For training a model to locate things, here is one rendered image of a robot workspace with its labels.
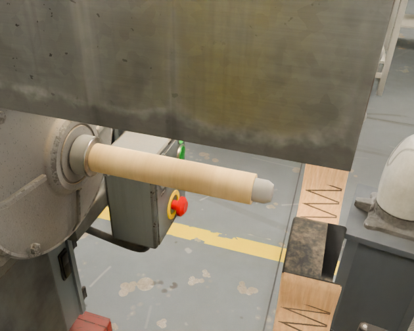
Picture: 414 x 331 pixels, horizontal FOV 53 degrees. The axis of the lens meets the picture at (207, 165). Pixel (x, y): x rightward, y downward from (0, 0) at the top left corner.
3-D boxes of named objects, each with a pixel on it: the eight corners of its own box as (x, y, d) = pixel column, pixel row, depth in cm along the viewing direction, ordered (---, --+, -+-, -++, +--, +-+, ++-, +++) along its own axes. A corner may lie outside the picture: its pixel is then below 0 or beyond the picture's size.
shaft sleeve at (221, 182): (84, 160, 44) (97, 137, 46) (94, 176, 47) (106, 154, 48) (250, 194, 40) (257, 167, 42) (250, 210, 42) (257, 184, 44)
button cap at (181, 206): (164, 217, 83) (163, 201, 81) (171, 205, 86) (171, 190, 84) (182, 220, 82) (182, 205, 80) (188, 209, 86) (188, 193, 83)
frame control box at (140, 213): (39, 261, 85) (10, 154, 71) (94, 200, 102) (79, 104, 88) (150, 292, 79) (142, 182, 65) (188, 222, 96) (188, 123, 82)
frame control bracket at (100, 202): (58, 237, 71) (53, 220, 69) (111, 178, 86) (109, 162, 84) (77, 242, 70) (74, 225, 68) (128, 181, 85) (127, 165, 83)
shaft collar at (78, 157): (62, 158, 44) (82, 125, 46) (77, 181, 47) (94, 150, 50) (79, 161, 43) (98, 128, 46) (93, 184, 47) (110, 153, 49)
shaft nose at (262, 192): (250, 193, 40) (256, 173, 42) (251, 205, 42) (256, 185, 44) (271, 197, 40) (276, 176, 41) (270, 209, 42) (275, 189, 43)
